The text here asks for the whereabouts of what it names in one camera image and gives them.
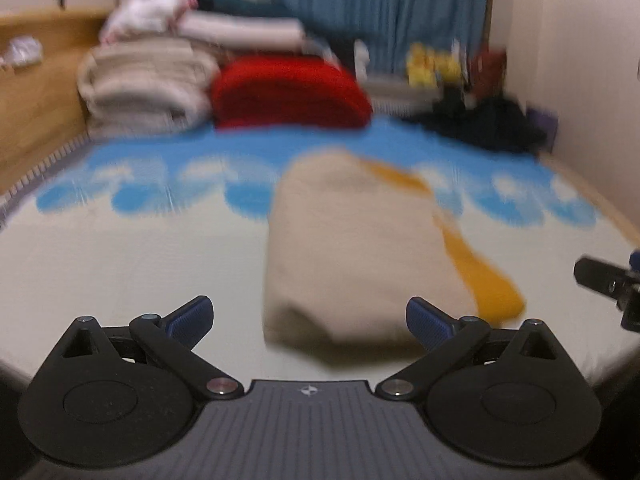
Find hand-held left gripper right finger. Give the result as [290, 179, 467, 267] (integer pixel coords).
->
[375, 296, 571, 401]

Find red folded blanket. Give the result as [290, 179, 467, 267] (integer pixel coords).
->
[210, 56, 374, 132]

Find white plush toy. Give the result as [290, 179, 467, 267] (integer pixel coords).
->
[352, 40, 372, 81]

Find beige and yellow jacket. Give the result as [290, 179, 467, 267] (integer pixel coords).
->
[262, 151, 527, 357]

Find purple box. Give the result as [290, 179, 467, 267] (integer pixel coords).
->
[525, 106, 559, 154]

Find blue curtain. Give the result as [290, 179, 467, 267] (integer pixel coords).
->
[270, 0, 492, 77]

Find white window sill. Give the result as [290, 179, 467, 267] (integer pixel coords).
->
[362, 77, 446, 113]

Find wooden bed headboard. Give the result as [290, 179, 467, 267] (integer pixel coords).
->
[0, 9, 122, 197]

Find dark teal shark plush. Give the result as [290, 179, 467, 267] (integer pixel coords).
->
[191, 0, 372, 53]

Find pink and white cloth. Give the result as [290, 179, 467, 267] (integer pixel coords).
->
[99, 0, 197, 45]

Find white tissue pack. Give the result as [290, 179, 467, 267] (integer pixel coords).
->
[0, 35, 44, 69]

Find yellow plush toy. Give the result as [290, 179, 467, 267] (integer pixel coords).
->
[406, 42, 441, 87]
[436, 47, 466, 85]

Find dark red plush cushion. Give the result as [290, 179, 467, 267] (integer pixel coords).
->
[470, 46, 509, 102]

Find white folded quilt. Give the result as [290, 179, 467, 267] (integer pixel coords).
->
[76, 39, 222, 137]

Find dark and white folded clothes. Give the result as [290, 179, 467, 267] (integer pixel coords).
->
[175, 12, 307, 55]

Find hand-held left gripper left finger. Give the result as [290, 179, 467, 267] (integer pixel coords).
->
[62, 295, 246, 401]

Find pile of black clothes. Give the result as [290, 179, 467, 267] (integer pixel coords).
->
[404, 87, 549, 155]

